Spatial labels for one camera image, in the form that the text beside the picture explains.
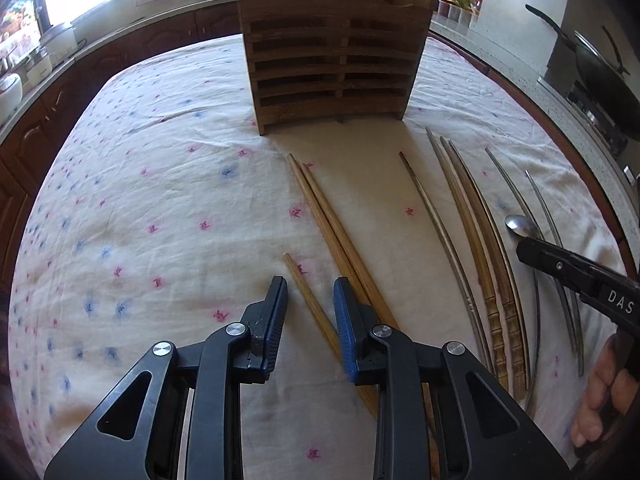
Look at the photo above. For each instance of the white rice cooker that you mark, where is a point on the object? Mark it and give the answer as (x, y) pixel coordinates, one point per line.
(10, 97)

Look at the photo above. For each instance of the gas stove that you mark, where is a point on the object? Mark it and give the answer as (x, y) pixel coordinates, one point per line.
(600, 115)

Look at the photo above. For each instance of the black wok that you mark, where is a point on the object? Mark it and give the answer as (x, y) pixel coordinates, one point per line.
(600, 75)

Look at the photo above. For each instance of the white floral tablecloth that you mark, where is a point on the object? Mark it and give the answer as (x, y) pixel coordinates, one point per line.
(165, 210)

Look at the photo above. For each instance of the person's right hand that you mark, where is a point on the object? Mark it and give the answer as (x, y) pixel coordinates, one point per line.
(597, 385)

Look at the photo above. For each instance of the wooden utensil holder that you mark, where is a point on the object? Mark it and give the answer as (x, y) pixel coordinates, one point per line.
(325, 60)

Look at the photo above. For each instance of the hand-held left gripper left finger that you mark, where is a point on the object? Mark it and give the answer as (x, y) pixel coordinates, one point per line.
(276, 335)

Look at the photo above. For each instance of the tropical wall poster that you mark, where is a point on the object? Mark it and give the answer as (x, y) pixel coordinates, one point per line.
(17, 25)

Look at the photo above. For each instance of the metal spoon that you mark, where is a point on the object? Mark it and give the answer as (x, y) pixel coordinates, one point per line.
(515, 223)

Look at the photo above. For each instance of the light wooden chopstick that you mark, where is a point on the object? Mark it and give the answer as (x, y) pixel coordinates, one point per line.
(320, 220)
(310, 296)
(340, 232)

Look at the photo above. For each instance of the steel pot cooker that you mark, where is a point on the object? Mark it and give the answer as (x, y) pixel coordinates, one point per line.
(57, 40)

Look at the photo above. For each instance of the small white appliance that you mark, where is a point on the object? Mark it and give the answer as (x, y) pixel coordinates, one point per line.
(39, 70)

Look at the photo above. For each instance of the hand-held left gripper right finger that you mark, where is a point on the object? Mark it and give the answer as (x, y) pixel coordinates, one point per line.
(345, 330)

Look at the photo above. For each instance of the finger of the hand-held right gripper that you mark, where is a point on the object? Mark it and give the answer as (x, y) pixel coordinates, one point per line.
(550, 262)

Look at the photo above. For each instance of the white spice jar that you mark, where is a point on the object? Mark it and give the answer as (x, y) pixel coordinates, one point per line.
(454, 12)
(443, 10)
(466, 16)

